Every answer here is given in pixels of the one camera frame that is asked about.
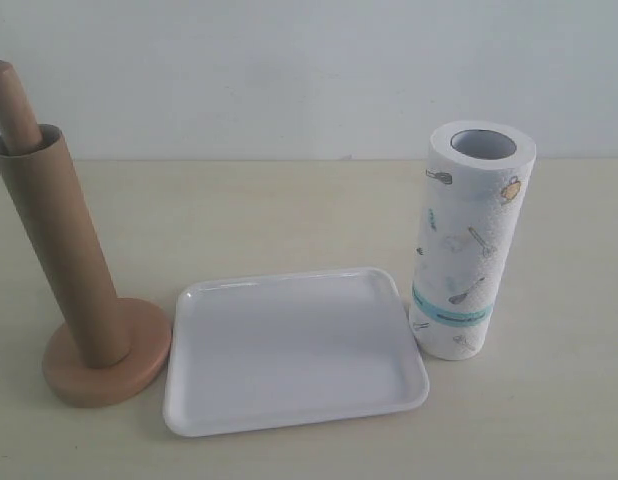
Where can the white rectangular plastic tray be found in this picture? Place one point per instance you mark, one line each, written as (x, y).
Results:
(282, 350)

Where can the brown cardboard tube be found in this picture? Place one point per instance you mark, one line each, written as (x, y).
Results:
(47, 195)

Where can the wooden paper towel holder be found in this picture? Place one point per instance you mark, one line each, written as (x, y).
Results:
(147, 326)

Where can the printed white paper towel roll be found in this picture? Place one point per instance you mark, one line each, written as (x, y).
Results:
(475, 180)

